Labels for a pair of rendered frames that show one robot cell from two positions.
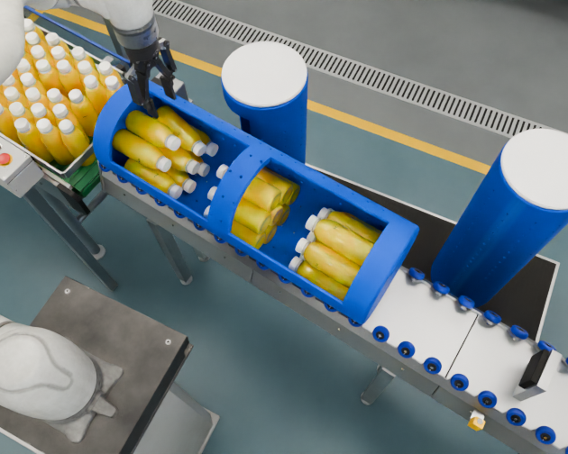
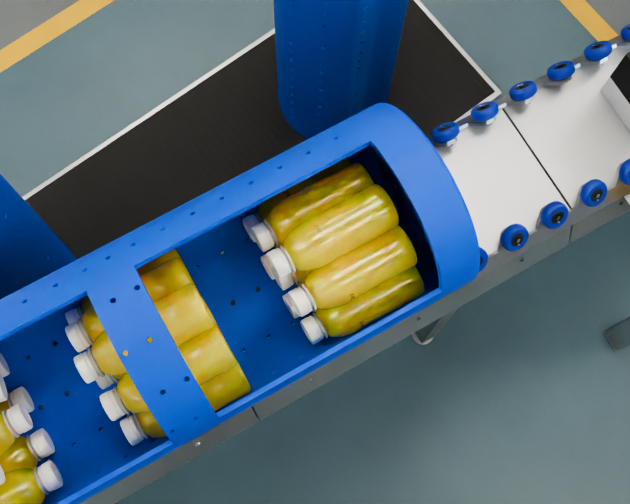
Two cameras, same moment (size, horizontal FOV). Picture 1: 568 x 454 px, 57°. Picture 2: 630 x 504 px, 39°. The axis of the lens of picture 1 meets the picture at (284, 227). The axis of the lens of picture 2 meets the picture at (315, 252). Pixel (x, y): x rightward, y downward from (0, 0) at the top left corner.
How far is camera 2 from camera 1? 0.50 m
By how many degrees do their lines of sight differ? 25
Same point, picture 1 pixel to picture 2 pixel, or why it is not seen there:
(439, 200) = (181, 50)
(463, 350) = (545, 160)
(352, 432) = (460, 381)
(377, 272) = (448, 208)
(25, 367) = not seen: outside the picture
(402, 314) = not seen: hidden behind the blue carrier
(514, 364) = (593, 106)
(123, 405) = not seen: outside the picture
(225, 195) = (165, 386)
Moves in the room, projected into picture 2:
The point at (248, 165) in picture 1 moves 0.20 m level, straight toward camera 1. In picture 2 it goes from (133, 314) to (291, 366)
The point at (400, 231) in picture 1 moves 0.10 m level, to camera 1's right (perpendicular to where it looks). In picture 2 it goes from (396, 133) to (426, 69)
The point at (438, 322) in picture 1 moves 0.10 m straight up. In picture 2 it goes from (487, 168) to (500, 144)
